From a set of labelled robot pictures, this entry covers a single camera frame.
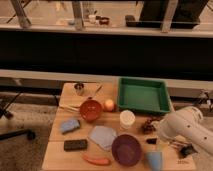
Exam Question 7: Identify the blue cup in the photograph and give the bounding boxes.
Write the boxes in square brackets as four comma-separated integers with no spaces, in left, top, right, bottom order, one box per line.
[146,151,162,171]

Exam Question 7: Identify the black brush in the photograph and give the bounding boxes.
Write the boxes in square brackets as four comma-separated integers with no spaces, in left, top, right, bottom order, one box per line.
[161,140,197,159]

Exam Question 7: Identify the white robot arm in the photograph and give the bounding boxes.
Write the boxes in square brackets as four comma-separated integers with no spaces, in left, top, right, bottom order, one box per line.
[157,106,213,155]

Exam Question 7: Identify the metal spoon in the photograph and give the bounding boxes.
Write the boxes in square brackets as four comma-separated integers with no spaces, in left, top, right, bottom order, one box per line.
[87,85,102,100]

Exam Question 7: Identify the peach fruit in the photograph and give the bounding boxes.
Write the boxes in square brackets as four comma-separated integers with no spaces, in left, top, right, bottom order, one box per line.
[103,99,115,112]

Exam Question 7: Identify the small metal cup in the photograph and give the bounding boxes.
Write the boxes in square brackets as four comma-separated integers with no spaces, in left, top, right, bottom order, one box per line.
[74,83,84,96]

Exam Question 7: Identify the orange bowl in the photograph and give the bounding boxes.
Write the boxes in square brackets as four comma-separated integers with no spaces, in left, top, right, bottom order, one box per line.
[79,100,103,122]

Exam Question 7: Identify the white cup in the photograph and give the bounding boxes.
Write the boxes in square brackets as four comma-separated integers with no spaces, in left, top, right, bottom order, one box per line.
[120,110,135,129]

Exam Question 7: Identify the wooden chopsticks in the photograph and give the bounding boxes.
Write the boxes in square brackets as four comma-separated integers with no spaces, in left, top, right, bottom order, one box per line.
[59,105,79,113]

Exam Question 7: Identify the green plastic tray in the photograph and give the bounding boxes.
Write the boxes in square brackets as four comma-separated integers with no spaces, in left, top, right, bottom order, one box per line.
[117,78,170,115]

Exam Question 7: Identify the light blue cloth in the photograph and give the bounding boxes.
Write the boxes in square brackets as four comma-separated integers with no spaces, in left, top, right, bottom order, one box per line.
[88,126,117,151]

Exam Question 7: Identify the blue sponge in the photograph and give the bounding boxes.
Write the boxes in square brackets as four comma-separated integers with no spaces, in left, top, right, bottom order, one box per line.
[60,119,80,134]

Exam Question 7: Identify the bunch of dark grapes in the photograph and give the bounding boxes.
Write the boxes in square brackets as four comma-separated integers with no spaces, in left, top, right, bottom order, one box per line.
[141,118,160,134]

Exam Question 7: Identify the purple bowl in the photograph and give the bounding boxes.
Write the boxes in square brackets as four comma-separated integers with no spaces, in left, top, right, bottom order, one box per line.
[111,134,142,167]

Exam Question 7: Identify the black eraser block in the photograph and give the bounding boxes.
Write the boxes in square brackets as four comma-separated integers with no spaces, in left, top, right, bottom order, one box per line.
[64,139,88,151]

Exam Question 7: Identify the orange carrot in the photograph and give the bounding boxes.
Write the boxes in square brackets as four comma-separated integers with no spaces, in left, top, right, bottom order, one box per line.
[82,155,111,166]

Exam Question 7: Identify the black office chair base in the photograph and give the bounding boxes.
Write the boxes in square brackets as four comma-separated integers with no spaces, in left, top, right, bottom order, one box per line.
[0,91,36,141]

